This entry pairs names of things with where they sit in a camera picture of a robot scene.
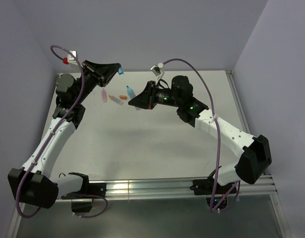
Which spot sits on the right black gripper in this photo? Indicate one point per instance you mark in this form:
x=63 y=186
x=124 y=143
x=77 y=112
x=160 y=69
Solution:
x=147 y=99

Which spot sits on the pink marker pen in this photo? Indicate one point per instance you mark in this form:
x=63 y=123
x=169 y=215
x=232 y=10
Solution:
x=104 y=95

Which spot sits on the blue pen cap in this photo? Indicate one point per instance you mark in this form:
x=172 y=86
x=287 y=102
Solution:
x=120 y=71

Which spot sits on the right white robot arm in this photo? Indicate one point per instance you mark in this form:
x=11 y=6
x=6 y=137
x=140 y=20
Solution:
x=253 y=152

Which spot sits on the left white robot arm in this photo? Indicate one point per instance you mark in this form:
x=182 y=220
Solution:
x=31 y=184

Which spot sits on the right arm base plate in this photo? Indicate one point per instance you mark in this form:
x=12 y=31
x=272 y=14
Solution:
x=205 y=187

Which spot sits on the blue marker pen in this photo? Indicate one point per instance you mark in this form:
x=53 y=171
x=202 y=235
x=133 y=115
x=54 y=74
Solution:
x=130 y=92

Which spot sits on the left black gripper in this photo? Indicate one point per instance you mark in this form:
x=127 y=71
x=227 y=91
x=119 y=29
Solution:
x=102 y=74

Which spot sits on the orange marker pen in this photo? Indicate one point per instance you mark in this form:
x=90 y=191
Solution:
x=116 y=100

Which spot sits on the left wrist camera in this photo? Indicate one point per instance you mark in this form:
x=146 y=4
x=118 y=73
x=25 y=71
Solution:
x=69 y=60

